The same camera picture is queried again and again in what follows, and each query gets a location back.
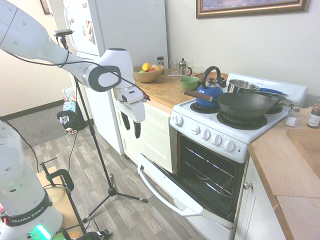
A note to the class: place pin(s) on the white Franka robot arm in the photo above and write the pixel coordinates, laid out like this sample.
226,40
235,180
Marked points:
32,47

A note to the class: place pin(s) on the white cabinet with knob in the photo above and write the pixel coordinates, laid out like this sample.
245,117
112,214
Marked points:
255,207

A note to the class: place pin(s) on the black wok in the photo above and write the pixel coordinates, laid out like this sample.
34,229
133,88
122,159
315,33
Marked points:
242,106

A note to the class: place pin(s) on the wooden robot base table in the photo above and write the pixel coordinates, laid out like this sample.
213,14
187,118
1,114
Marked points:
58,197

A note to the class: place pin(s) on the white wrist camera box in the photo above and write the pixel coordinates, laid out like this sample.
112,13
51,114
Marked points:
132,96

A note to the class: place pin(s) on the white drawer cabinet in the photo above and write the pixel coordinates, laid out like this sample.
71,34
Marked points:
147,135

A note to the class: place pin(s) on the black bag with print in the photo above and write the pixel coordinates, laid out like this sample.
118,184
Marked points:
67,120

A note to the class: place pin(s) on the black stereo camera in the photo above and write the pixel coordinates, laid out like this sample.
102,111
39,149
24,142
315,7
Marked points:
62,32

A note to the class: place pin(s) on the brown spice jar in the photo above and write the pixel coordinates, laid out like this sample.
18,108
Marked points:
313,115

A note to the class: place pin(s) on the dark lidded jar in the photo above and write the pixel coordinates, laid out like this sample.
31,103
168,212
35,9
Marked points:
160,61

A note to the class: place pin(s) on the drinking glass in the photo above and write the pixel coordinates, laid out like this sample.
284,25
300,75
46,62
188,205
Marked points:
174,67

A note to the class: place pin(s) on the blue kettle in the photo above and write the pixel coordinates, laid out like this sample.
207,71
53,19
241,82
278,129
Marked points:
209,93

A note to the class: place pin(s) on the yellow lemon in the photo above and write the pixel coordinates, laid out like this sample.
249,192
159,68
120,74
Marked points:
146,66

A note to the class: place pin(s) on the white refrigerator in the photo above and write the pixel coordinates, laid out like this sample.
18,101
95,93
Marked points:
117,30

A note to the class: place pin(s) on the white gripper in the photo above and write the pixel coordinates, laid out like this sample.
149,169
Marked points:
135,108

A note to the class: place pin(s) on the white storage bin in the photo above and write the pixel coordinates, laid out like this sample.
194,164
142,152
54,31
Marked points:
68,93

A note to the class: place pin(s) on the green bowl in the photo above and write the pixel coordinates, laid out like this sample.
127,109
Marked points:
189,82

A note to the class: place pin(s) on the salt shaker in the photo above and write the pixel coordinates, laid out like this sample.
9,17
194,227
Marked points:
293,117

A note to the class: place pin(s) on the white oven door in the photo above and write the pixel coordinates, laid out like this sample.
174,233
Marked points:
172,192

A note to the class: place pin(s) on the framed picture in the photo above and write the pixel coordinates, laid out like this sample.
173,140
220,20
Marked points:
252,7

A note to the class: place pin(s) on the glass french press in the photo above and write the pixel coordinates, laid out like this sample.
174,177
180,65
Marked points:
184,67

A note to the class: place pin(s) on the black clamp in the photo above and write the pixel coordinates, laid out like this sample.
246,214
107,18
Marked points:
58,190

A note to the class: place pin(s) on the wooden fruit bowl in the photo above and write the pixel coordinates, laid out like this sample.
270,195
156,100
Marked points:
147,75

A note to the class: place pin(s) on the black camera tripod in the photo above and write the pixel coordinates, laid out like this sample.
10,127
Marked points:
100,150

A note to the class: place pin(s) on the white electric stove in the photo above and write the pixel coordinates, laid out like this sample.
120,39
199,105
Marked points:
220,140

